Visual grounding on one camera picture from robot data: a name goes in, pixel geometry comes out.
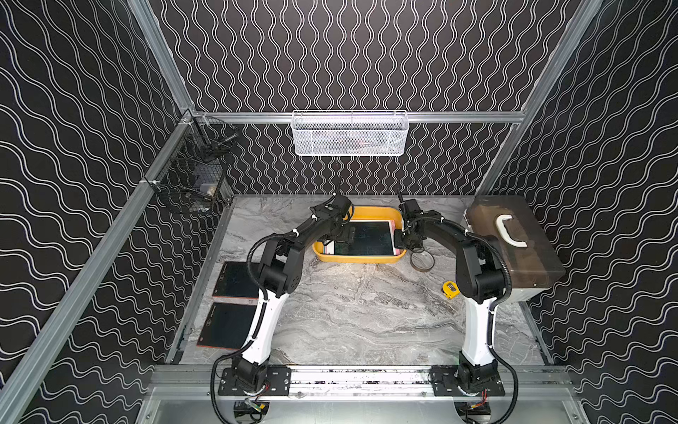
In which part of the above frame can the white writing tablet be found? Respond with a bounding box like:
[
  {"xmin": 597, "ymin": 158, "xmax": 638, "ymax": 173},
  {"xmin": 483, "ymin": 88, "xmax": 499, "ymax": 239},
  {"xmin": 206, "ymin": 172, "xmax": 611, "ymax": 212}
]
[{"xmin": 322, "ymin": 220, "xmax": 401, "ymax": 256}]

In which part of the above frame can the red writing tablet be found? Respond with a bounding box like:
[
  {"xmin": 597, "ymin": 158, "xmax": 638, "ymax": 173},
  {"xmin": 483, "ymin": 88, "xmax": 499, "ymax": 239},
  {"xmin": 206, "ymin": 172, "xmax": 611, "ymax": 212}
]
[
  {"xmin": 197, "ymin": 303, "xmax": 256, "ymax": 350},
  {"xmin": 212, "ymin": 261, "xmax": 260, "ymax": 300}
]

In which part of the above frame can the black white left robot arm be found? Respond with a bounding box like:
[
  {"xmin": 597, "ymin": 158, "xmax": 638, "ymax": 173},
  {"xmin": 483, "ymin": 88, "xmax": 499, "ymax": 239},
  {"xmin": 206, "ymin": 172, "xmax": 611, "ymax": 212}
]
[{"xmin": 214, "ymin": 193, "xmax": 353, "ymax": 396}]

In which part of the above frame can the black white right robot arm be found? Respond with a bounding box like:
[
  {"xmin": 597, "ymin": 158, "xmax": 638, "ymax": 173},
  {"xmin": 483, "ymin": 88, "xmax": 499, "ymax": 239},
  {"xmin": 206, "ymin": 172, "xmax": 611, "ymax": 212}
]
[{"xmin": 394, "ymin": 193, "xmax": 519, "ymax": 397}]

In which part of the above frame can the yellow plastic storage tray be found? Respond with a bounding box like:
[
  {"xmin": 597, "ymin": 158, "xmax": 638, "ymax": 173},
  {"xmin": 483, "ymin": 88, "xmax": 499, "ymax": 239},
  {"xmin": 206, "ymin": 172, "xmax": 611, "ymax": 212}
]
[{"xmin": 312, "ymin": 206, "xmax": 406, "ymax": 263}]

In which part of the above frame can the yellow tape measure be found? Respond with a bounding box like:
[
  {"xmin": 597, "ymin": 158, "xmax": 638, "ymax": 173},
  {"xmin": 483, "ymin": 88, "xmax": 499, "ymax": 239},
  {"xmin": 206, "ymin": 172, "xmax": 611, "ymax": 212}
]
[{"xmin": 441, "ymin": 281, "xmax": 461, "ymax": 300}]

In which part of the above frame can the white toolbox brown lid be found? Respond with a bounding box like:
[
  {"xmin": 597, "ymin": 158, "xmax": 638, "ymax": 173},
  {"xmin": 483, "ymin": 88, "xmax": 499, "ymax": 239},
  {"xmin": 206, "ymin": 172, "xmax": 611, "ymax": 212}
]
[{"xmin": 464, "ymin": 195, "xmax": 565, "ymax": 303}]

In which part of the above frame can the white wire mesh basket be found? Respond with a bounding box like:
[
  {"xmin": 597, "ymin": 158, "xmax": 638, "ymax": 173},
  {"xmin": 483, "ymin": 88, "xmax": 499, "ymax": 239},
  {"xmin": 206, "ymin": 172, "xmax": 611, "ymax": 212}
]
[{"xmin": 291, "ymin": 111, "xmax": 410, "ymax": 157}]

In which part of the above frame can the black wire mesh basket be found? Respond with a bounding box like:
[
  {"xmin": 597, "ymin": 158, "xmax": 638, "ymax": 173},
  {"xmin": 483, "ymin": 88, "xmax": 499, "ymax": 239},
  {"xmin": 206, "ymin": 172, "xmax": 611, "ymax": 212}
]
[{"xmin": 150, "ymin": 115, "xmax": 242, "ymax": 216}]

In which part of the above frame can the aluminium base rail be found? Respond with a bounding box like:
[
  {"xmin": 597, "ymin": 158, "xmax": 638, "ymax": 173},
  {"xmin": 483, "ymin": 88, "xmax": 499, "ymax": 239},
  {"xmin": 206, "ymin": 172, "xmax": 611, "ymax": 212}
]
[{"xmin": 147, "ymin": 363, "xmax": 578, "ymax": 402}]

